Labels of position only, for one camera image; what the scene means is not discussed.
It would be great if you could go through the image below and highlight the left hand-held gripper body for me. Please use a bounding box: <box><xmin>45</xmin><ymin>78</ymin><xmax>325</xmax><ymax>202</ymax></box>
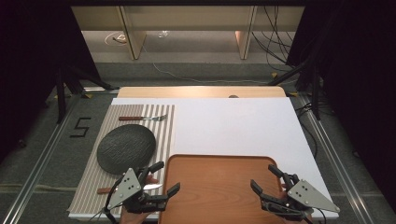
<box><xmin>106</xmin><ymin>167</ymin><xmax>170</xmax><ymax>216</ymax></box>

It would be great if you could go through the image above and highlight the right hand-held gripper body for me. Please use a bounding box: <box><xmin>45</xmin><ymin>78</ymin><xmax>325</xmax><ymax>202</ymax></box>
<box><xmin>261</xmin><ymin>173</ymin><xmax>341</xmax><ymax>222</ymax></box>

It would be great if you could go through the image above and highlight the knife with brown handle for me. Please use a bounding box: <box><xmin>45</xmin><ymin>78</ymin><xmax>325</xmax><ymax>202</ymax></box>
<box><xmin>96</xmin><ymin>183</ymin><xmax>163</xmax><ymax>195</ymax></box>

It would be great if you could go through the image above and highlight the person's right hand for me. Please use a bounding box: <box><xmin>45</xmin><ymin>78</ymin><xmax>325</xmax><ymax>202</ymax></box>
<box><xmin>284</xmin><ymin>213</ymin><xmax>314</xmax><ymax>224</ymax></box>

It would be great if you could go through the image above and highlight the person's left hand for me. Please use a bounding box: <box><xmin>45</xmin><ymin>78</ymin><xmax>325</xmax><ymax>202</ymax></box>
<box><xmin>120</xmin><ymin>175</ymin><xmax>160</xmax><ymax>224</ymax></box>

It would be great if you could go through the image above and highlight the striped placemat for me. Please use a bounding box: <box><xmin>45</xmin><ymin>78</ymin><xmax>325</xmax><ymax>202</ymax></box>
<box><xmin>67</xmin><ymin>104</ymin><xmax>177</xmax><ymax>217</ymax></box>

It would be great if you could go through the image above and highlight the black round plate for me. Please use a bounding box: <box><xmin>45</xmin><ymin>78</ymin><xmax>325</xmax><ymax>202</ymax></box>
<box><xmin>96</xmin><ymin>123</ymin><xmax>157</xmax><ymax>175</ymax></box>

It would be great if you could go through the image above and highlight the brown wooden tray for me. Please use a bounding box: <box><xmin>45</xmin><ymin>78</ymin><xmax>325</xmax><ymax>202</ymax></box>
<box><xmin>158</xmin><ymin>153</ymin><xmax>289</xmax><ymax>224</ymax></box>

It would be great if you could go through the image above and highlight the white board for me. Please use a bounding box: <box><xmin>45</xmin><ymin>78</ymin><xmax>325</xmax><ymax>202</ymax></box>
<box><xmin>68</xmin><ymin>97</ymin><xmax>340</xmax><ymax>220</ymax></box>

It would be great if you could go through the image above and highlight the black stand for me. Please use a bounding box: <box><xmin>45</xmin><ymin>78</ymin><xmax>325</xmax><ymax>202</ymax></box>
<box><xmin>55</xmin><ymin>63</ymin><xmax>120</xmax><ymax>125</ymax></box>
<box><xmin>266</xmin><ymin>57</ymin><xmax>322</xmax><ymax>121</ymax></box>

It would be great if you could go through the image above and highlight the black curtain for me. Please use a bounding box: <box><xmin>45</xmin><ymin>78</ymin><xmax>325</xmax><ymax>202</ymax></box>
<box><xmin>286</xmin><ymin>0</ymin><xmax>396</xmax><ymax>206</ymax></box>
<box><xmin>0</xmin><ymin>0</ymin><xmax>102</xmax><ymax>162</ymax></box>

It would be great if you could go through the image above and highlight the beige shelf unit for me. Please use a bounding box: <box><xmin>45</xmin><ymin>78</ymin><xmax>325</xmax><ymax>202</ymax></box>
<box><xmin>70</xmin><ymin>5</ymin><xmax>305</xmax><ymax>61</ymax></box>

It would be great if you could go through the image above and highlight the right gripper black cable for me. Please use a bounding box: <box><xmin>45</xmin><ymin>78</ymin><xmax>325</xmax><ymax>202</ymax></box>
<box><xmin>306</xmin><ymin>207</ymin><xmax>328</xmax><ymax>224</ymax></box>

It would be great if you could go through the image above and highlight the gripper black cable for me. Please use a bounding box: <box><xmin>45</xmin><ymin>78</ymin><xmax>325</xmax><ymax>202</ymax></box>
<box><xmin>92</xmin><ymin>178</ymin><xmax>125</xmax><ymax>224</ymax></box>
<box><xmin>306</xmin><ymin>207</ymin><xmax>328</xmax><ymax>224</ymax></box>

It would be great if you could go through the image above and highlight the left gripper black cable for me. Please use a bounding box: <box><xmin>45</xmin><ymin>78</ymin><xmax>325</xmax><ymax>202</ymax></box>
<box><xmin>92</xmin><ymin>178</ymin><xmax>125</xmax><ymax>224</ymax></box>

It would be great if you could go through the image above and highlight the metal floor rail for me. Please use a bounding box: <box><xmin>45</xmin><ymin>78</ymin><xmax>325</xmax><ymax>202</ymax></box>
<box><xmin>294</xmin><ymin>92</ymin><xmax>373</xmax><ymax>224</ymax></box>
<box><xmin>2</xmin><ymin>92</ymin><xmax>80</xmax><ymax>224</ymax></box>

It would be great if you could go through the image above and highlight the black floor cable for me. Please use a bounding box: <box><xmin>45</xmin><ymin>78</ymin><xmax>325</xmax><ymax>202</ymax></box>
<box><xmin>294</xmin><ymin>102</ymin><xmax>319</xmax><ymax>159</ymax></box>

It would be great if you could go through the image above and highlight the fork with brown handle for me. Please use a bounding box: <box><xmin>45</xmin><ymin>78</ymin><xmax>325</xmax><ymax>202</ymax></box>
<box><xmin>118</xmin><ymin>114</ymin><xmax>168</xmax><ymax>122</ymax></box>

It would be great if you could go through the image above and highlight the bundle of black cables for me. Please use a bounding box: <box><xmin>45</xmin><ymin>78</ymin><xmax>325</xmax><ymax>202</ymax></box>
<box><xmin>251</xmin><ymin>5</ymin><xmax>301</xmax><ymax>73</ymax></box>

